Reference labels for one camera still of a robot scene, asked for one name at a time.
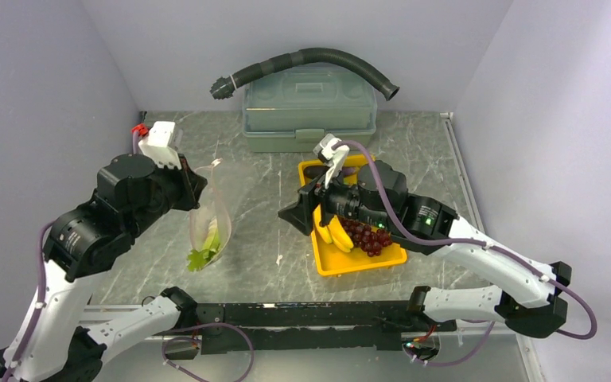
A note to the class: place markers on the clear zip top bag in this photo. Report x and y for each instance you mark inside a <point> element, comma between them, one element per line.
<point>220,198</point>

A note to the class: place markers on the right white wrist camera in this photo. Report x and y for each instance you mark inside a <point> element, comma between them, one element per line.
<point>332,152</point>

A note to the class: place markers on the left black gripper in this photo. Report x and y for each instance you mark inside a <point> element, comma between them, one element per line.
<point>192,182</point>

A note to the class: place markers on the red toy grapes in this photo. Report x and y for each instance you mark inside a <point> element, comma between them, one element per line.
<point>367,239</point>

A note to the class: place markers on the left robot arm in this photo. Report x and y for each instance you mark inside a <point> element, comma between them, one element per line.
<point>75,254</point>

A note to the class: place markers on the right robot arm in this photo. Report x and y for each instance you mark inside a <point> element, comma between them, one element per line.
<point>523,294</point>

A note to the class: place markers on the purple toy eggplant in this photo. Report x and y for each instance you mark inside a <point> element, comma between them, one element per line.
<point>312,172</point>

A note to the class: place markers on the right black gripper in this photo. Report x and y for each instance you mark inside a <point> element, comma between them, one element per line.
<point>300,215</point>

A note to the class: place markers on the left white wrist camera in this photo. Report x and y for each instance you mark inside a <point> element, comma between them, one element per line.
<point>159,143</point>

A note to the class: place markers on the yellow plastic tray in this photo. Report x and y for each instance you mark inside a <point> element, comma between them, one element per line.
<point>330,260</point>

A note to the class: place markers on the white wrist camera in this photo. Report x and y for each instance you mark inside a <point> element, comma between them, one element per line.
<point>332,152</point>
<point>159,143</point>

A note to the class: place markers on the grey plastic storage box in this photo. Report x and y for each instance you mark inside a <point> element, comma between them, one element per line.
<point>293,110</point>

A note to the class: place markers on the yellow toy bananas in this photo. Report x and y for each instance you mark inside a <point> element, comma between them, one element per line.
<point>333,232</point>

